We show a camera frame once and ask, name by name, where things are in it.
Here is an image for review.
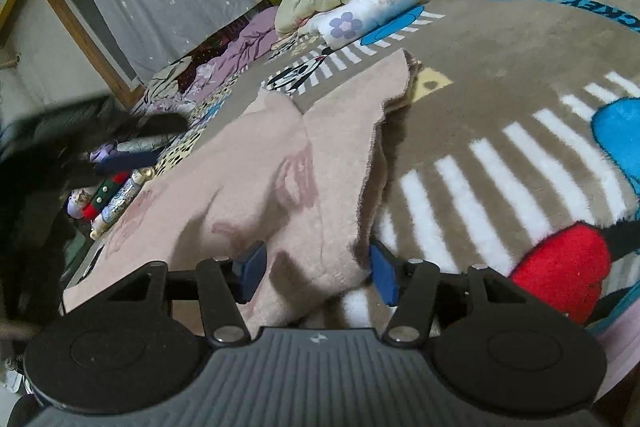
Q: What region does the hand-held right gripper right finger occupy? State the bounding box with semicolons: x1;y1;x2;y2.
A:
369;241;531;348

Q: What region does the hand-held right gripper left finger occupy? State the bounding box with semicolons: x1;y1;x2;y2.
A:
100;241;267;348

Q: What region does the light pink fleece garment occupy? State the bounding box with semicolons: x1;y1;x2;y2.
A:
62;49;426;333

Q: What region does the grey folded garment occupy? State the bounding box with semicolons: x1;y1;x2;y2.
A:
115;134;181;155

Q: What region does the red and green garment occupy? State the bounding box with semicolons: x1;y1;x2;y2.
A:
82;172;131;220

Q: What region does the silver blue printed garment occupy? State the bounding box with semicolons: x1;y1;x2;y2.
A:
100;177;143;228

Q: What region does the white flower-line quilt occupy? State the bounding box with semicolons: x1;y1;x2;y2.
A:
132;54;201;115

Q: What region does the dark maroon cloth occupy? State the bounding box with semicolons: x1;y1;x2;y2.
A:
180;42;226;88

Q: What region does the lilac quilt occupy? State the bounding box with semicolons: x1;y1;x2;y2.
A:
185;7;281;92

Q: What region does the cartoon mouse printed blanket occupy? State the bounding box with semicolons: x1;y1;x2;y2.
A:
62;0;640;343

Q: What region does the white floral folded garment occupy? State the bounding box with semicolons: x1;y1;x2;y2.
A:
307;0;421;48

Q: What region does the wooden window frame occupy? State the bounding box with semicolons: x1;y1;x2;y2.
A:
35;0;296;108

